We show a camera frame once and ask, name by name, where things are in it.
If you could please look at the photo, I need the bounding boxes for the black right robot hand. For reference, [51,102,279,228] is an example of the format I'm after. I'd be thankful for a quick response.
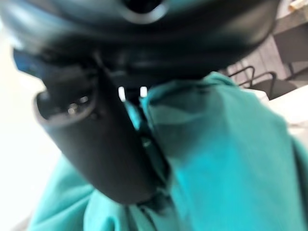
[0,0,278,205]

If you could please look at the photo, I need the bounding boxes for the grey desk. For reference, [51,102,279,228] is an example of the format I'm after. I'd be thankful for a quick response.
[273,11,308,70]

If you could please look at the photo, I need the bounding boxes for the teal cloth garment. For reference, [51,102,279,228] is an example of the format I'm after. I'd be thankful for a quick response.
[25,71,308,231]

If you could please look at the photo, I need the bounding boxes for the black metal frame chair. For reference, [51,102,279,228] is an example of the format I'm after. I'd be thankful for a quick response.
[256,71,298,100]
[227,66,256,88]

